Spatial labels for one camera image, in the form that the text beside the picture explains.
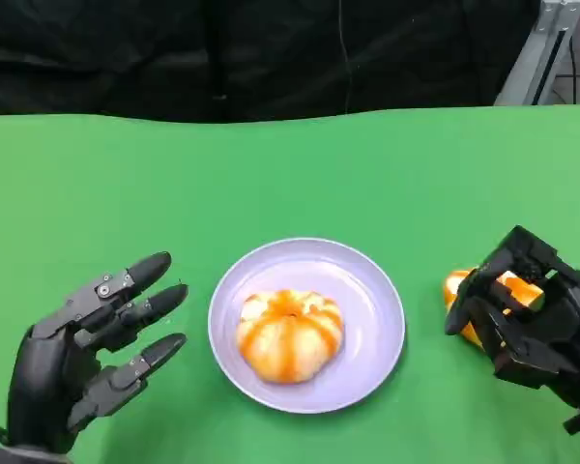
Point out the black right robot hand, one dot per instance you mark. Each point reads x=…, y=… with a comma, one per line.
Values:
x=560, y=338

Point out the black backdrop curtain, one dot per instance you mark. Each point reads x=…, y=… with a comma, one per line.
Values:
x=174, y=53

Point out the green table cloth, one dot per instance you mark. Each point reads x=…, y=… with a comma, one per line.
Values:
x=290, y=183

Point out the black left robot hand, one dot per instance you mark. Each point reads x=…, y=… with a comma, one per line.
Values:
x=43, y=367

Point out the orange white striped bread roll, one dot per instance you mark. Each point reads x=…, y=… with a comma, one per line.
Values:
x=290, y=338
x=524, y=292

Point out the aluminium frame post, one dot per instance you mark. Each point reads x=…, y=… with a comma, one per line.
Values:
x=536, y=63

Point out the lilac plate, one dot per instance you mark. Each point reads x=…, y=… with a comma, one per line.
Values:
x=367, y=299

